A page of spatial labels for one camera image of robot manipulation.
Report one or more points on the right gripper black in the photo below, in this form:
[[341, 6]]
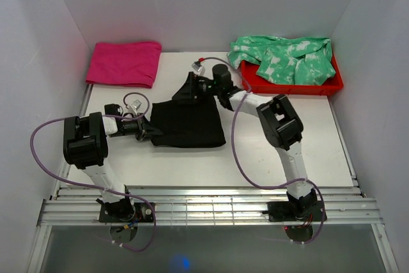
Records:
[[190, 90]]

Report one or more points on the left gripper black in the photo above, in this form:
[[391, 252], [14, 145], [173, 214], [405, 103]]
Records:
[[146, 130]]

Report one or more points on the black trousers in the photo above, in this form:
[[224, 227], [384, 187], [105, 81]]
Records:
[[187, 126]]

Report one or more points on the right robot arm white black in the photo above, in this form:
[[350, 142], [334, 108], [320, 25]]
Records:
[[281, 126]]

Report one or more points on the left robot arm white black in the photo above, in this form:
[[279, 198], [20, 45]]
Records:
[[85, 146]]

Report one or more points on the pink folded trousers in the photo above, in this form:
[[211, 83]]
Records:
[[133, 65]]

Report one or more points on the green white tie-dye trousers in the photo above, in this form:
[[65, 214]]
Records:
[[297, 61]]

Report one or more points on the red plastic tray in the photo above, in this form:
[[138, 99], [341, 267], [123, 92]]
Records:
[[261, 86]]

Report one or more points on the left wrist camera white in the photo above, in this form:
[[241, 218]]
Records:
[[134, 107]]

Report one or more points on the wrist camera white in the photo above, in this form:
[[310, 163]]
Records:
[[198, 67], [134, 107]]

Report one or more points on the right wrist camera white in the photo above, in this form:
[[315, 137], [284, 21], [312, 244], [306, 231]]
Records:
[[198, 67]]

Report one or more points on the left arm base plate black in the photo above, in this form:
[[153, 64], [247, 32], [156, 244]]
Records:
[[142, 214]]

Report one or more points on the aluminium rail frame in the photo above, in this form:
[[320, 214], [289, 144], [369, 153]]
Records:
[[211, 220]]

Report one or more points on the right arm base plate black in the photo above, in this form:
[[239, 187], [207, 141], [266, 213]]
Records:
[[284, 211]]

